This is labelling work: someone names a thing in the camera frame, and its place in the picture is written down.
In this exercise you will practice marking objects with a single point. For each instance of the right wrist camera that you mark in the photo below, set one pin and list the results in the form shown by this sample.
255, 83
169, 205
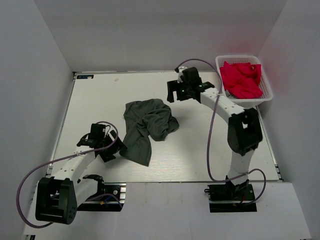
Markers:
191, 76

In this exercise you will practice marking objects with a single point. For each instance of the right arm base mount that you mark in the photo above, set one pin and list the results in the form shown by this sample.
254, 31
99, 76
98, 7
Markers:
223, 200

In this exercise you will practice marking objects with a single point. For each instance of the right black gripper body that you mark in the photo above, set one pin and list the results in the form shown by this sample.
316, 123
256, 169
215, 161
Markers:
183, 91

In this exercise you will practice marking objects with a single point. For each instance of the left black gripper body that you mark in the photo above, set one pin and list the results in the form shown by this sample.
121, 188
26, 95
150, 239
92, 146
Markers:
109, 152

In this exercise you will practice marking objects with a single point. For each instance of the dark grey t shirt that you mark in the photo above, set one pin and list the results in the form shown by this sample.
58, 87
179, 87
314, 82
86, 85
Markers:
145, 120

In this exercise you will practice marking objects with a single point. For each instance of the red t shirt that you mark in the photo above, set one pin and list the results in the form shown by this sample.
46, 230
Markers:
242, 80

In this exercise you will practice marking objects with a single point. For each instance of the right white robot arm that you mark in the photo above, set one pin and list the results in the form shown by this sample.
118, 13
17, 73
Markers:
243, 126

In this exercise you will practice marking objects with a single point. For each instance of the white plastic basket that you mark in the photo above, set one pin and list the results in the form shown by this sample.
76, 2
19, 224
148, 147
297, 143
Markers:
264, 84

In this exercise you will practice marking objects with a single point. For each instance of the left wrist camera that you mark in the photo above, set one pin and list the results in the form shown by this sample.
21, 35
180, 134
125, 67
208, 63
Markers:
97, 132

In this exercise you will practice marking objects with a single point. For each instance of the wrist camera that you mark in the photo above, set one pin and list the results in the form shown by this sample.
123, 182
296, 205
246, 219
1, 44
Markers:
97, 132
191, 76

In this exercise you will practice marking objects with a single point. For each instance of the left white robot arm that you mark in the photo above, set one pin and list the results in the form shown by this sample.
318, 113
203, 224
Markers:
59, 196

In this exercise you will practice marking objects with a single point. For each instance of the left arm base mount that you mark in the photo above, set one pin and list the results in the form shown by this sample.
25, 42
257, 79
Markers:
112, 199

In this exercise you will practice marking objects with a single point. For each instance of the blue table label sticker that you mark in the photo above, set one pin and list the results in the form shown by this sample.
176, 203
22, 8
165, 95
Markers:
85, 77

